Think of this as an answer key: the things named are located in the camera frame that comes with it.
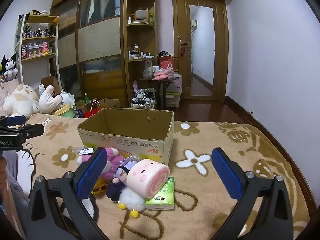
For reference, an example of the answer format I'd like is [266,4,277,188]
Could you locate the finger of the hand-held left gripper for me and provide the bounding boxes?
[0,115,27,128]
[0,123,45,139]

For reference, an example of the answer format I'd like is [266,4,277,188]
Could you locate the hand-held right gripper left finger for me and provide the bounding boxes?
[26,147,109,240]

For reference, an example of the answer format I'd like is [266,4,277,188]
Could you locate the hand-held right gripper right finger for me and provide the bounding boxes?
[211,147,293,240]

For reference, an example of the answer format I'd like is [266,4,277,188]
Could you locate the pink plush toy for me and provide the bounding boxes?
[77,147,124,180]

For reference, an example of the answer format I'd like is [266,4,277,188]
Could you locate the white fluffy plush yellow feet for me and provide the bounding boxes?
[118,186,147,218]

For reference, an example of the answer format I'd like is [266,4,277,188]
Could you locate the pink roll cake plush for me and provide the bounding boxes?
[126,159,170,198]

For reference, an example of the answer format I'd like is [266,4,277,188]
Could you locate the cardboard box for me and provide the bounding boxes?
[77,107,174,166]

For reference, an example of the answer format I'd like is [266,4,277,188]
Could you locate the green tissue pack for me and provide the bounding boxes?
[145,176,175,210]

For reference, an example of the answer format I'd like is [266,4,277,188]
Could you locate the person's left forearm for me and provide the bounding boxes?
[0,151,32,240]

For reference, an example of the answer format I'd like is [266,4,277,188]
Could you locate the white cat plush cream spots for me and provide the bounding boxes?
[2,84,40,117]

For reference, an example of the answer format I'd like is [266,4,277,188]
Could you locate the lavender-haired doll plush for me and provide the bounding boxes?
[107,156,140,202]

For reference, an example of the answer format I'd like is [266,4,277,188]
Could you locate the green yellow plush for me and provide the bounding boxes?
[53,104,75,118]

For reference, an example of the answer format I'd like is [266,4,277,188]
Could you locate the beige floral blanket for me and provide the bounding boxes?
[0,114,312,240]

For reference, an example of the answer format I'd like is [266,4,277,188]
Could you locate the white plush grey ears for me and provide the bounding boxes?
[60,92,76,109]

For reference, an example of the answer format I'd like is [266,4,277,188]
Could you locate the tall cardboard carton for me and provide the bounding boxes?
[40,76,63,95]

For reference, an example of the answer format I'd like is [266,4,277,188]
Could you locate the black white rabbit plush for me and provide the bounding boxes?
[1,52,20,82]

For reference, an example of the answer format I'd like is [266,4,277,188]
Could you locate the red shopping bag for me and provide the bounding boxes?
[84,101,107,118]

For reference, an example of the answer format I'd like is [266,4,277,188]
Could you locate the wooden figurine shelf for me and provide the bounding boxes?
[14,12,62,85]

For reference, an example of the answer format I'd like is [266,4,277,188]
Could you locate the row of pastel figurines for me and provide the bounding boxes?
[21,42,53,58]

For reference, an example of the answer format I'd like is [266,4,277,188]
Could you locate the cardboard carton open flaps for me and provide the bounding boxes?
[75,97,120,111]

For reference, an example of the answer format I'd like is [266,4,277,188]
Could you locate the basket of striped socks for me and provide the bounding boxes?
[131,89,157,110]

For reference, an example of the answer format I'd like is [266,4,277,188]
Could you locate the row of dark figurines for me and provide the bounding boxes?
[22,27,54,38]

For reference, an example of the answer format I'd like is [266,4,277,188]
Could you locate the translucent storage bin green lid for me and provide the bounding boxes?
[164,75,183,108]

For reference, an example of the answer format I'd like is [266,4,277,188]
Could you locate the small dark table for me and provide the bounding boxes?
[139,76,179,109]

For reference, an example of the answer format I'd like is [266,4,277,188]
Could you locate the wooden wardrobe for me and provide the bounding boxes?
[50,0,128,105]

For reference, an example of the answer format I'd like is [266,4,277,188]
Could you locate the wooden corner shelf unit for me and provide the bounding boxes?
[122,0,160,108]

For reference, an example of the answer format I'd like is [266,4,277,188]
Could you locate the pink packets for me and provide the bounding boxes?
[152,70,170,81]

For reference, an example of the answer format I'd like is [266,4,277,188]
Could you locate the clear jar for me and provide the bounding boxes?
[144,60,153,78]

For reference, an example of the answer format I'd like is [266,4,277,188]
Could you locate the red paper bag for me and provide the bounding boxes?
[159,54,178,72]

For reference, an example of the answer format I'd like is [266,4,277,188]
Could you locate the row of small bottles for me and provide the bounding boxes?
[129,51,157,60]

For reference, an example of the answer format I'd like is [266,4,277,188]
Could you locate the wooden door glass panel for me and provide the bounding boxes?
[172,0,229,103]

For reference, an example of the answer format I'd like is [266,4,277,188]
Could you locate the picture frame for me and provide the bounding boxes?
[135,9,148,22]

